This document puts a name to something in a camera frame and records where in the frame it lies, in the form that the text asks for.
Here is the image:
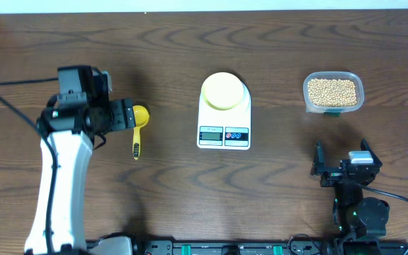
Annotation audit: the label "left black cable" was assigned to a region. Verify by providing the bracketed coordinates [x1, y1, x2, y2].
[0, 77, 60, 254]

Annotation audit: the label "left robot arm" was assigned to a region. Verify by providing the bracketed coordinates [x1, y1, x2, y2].
[24, 65, 136, 254]

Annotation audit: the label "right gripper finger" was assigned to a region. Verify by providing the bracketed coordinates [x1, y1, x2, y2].
[361, 138, 381, 164]
[312, 141, 324, 174]

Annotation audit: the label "pale yellow upturned bowl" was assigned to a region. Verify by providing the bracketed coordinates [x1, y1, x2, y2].
[201, 72, 244, 111]

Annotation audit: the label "white digital kitchen scale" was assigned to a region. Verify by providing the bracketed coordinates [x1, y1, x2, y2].
[196, 82, 251, 150]

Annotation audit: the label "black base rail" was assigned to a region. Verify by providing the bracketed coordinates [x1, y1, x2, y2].
[86, 239, 408, 255]

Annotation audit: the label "soybeans in container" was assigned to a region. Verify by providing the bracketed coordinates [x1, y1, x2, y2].
[307, 79, 357, 107]

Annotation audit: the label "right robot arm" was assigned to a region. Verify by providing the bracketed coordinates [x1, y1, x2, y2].
[311, 139, 390, 247]

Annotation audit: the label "yellow plastic measuring scoop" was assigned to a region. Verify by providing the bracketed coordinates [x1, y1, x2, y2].
[132, 106, 150, 160]

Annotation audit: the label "clear plastic container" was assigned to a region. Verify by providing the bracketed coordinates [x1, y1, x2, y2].
[303, 72, 364, 115]

